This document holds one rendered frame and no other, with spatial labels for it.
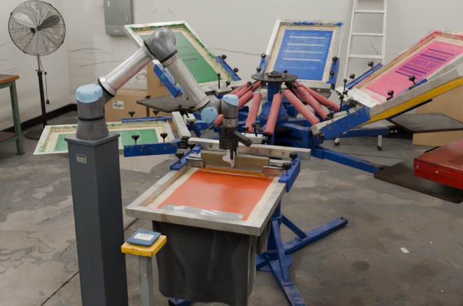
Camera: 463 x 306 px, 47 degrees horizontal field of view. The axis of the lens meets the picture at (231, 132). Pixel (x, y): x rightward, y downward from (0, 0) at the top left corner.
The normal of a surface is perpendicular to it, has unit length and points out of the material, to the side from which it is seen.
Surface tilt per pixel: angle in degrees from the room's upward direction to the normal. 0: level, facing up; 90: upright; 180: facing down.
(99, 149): 90
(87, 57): 90
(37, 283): 0
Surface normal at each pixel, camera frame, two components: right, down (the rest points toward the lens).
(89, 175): -0.49, 0.25
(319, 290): 0.00, -0.96
